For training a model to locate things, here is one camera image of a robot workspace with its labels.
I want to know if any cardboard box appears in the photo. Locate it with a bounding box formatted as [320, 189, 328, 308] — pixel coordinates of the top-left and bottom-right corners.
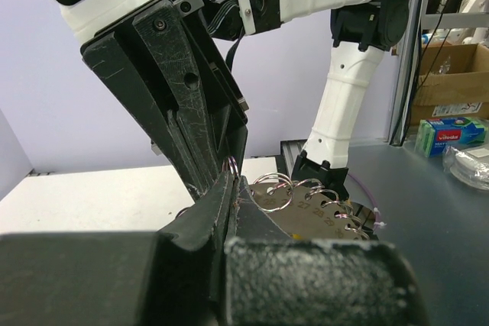
[410, 44, 488, 126]

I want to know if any green sponge pack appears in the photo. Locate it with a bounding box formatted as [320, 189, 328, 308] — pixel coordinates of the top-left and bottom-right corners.
[415, 117, 488, 158]

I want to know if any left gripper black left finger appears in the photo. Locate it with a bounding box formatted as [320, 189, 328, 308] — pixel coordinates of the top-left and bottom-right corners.
[1, 173, 233, 325]

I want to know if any clear plastic bag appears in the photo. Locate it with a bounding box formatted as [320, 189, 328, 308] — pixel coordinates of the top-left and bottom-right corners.
[442, 144, 488, 191]

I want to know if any silver round keyring disc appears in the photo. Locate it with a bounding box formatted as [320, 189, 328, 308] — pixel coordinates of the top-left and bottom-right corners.
[230, 172, 371, 241]

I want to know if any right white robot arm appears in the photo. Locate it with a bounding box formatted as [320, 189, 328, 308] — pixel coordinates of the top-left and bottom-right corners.
[81, 0, 408, 200]

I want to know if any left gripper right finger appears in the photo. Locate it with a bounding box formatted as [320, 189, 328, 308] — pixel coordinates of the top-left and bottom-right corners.
[223, 176, 429, 325]

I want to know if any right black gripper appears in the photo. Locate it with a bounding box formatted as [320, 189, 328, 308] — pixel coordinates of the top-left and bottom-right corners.
[81, 0, 248, 201]

